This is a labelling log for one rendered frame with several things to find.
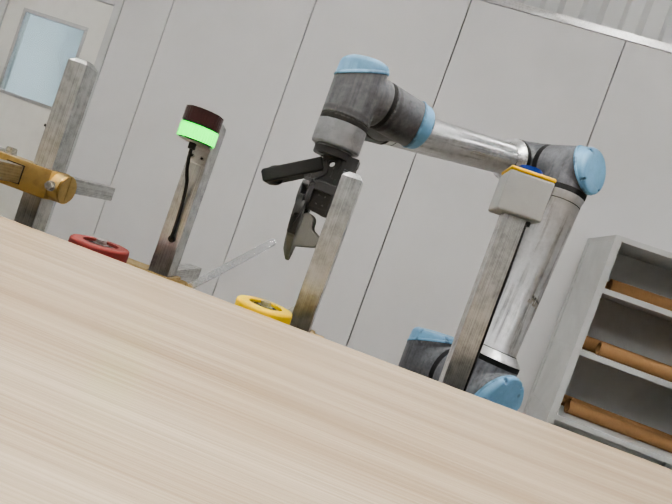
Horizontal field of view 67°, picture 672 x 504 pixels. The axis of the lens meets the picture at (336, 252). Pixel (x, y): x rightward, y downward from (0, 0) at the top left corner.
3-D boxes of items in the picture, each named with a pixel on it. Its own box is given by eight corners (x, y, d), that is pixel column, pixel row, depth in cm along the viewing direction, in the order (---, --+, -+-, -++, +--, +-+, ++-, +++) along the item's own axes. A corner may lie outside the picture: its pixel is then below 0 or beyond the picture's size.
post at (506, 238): (401, 469, 84) (495, 213, 83) (429, 480, 84) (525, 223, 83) (402, 481, 80) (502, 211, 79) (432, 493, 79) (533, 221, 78)
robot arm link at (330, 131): (316, 111, 87) (322, 125, 97) (306, 138, 87) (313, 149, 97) (365, 128, 86) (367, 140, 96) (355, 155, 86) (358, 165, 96)
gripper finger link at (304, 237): (308, 269, 88) (326, 219, 88) (277, 257, 89) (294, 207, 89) (311, 268, 92) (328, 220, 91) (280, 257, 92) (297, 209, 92)
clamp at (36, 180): (6, 181, 91) (15, 154, 91) (73, 206, 90) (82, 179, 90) (-21, 176, 85) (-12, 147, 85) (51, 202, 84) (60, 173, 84)
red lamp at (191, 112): (190, 124, 83) (194, 111, 83) (224, 136, 83) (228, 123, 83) (175, 114, 77) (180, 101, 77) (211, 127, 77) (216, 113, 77)
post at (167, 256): (117, 381, 88) (209, 119, 87) (136, 389, 88) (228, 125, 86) (106, 387, 85) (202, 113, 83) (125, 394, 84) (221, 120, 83)
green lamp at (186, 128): (185, 139, 84) (189, 126, 83) (219, 150, 83) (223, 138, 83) (170, 130, 78) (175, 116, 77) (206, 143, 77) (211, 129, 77)
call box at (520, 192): (485, 215, 84) (501, 171, 84) (526, 229, 84) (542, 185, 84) (494, 212, 77) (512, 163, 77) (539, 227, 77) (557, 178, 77)
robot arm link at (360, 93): (404, 72, 90) (362, 44, 84) (380, 139, 90) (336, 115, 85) (372, 75, 98) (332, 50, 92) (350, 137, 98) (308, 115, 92)
